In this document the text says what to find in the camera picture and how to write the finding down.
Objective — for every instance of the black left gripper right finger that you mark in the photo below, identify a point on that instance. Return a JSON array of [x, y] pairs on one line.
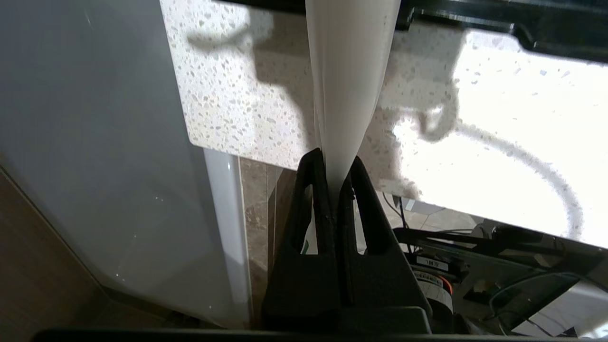
[[380, 289]]

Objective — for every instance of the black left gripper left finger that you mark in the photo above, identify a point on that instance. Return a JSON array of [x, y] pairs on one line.
[[304, 289]]

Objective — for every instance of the long translucent toothbrush packet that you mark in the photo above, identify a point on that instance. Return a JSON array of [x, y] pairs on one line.
[[351, 71]]

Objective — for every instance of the black drawer with toiletries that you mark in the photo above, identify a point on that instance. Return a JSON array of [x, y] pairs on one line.
[[560, 28]]

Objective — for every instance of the white glossy side panel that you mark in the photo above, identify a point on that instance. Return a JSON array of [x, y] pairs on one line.
[[95, 142]]

